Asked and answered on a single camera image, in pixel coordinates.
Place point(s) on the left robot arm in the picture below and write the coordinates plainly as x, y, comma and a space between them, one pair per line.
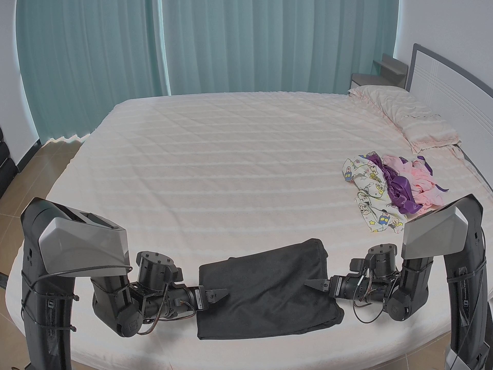
84, 241

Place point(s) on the blue-green curtain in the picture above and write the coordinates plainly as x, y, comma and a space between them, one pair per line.
277, 29
92, 44

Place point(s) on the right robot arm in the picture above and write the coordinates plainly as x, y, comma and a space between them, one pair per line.
439, 233

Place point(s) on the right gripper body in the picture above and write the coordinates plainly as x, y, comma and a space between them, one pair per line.
350, 286

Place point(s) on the dark grey chest of drawers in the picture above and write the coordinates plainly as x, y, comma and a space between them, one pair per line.
5, 160

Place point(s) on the cream pillow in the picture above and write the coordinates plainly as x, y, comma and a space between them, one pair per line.
412, 118

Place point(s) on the bed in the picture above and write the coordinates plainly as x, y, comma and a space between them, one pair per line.
215, 148

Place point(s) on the white printed garment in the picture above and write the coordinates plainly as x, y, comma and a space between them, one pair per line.
369, 191

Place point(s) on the pink garment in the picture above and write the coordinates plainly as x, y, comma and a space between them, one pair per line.
423, 183

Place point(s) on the grey bedside table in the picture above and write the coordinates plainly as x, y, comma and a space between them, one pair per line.
375, 78

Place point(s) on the purple satin garment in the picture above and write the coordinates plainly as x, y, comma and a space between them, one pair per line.
400, 191

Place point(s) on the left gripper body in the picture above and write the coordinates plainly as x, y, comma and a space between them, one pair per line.
185, 299

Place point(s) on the black T-shirt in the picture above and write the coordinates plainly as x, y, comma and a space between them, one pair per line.
269, 291

